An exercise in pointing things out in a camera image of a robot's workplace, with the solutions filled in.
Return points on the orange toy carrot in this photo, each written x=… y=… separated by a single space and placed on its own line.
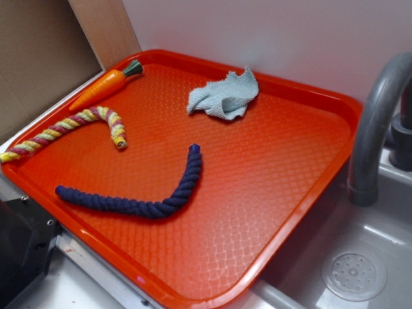
x=105 y=86

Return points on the orange plastic tray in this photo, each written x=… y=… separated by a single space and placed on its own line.
x=261 y=173

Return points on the round sink drain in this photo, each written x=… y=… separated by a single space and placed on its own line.
x=354 y=274

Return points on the grey curved faucet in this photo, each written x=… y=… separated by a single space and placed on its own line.
x=386 y=118

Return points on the light blue cloth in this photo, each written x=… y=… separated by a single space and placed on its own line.
x=226 y=99

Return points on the grey plastic sink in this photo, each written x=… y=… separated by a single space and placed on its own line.
x=293 y=277

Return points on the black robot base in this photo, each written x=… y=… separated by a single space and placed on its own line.
x=28 y=237

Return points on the brown cardboard panel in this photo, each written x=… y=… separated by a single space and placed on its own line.
x=50 y=48

